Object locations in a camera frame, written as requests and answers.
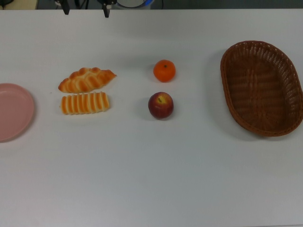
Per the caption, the striped ribbed toy bread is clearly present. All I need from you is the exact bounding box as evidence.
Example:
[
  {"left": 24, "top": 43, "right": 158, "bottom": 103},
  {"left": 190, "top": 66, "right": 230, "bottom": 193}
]
[{"left": 61, "top": 91, "right": 111, "bottom": 116}]

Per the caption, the red toy apple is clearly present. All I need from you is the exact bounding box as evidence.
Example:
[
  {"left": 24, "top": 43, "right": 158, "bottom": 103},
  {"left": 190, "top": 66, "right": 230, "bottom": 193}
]
[{"left": 148, "top": 92, "right": 174, "bottom": 120}]

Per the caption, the orange toy mandarin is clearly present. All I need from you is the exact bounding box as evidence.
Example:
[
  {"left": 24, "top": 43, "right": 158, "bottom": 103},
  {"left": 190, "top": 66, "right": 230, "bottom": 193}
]
[{"left": 153, "top": 59, "right": 176, "bottom": 83}]

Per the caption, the braided toy bread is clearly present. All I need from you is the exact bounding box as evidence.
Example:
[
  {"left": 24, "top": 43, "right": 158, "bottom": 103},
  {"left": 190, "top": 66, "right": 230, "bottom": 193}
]
[{"left": 58, "top": 67, "right": 117, "bottom": 94}]

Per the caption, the brown woven basket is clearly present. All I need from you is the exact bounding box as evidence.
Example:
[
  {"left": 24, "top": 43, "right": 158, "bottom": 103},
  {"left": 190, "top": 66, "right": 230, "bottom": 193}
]
[{"left": 220, "top": 40, "right": 303, "bottom": 137}]

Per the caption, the pink plate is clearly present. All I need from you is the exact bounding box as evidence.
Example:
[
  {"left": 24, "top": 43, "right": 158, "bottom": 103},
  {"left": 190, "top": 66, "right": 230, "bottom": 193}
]
[{"left": 0, "top": 83, "right": 36, "bottom": 143}]

